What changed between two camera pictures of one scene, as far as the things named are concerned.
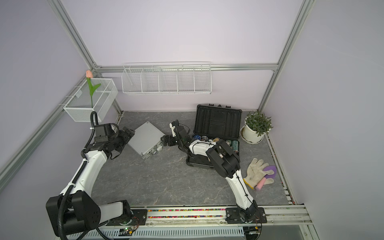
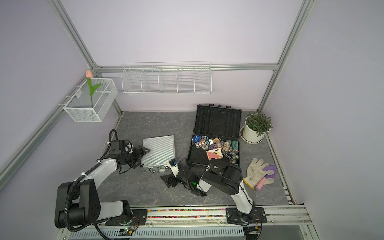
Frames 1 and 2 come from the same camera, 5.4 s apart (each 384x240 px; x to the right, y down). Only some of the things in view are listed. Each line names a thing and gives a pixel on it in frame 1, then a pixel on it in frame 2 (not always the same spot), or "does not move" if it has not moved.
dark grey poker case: [216, 121] does not move
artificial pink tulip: [89, 74] does not move
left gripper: [126, 137] → [138, 155]
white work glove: [256, 172] does not move
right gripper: [169, 139] → [167, 178]
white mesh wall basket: [79, 107] does not move
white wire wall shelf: [167, 78] does not move
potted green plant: [256, 125] does not move
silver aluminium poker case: [146, 140] → [162, 151]
